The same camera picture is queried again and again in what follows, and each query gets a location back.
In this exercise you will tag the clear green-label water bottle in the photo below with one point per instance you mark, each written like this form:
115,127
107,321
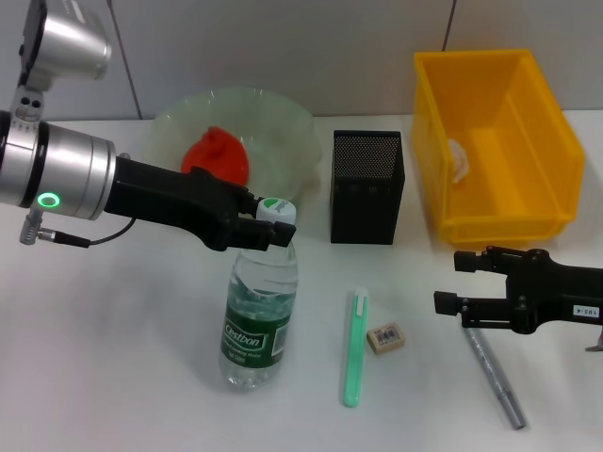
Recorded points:
256,320

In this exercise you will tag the white paper ball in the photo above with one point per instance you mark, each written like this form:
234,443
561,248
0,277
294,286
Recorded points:
461,160

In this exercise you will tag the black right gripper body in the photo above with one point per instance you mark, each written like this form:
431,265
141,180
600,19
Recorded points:
556,292

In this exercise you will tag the green toothbrush case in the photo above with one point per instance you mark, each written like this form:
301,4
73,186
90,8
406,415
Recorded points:
353,358

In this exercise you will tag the yellow plastic bin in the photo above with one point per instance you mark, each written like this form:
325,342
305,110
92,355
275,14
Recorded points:
518,179

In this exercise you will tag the black mesh pen holder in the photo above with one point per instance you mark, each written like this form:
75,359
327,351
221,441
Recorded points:
367,188

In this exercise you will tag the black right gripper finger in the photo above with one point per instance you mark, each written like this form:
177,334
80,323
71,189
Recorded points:
485,261
471,308

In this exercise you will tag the green wavy glass fruit bowl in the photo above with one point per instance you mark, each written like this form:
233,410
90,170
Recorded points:
278,141

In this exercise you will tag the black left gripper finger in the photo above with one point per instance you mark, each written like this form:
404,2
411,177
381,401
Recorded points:
264,233
249,200

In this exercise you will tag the orange fruit with stem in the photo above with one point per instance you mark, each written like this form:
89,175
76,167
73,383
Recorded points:
216,150

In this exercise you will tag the beige eraser with barcode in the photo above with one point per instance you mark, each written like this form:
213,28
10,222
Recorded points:
386,338

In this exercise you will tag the silver grey marker pen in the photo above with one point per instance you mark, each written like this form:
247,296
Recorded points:
499,381

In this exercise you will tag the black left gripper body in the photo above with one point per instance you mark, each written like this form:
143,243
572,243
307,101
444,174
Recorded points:
179,202

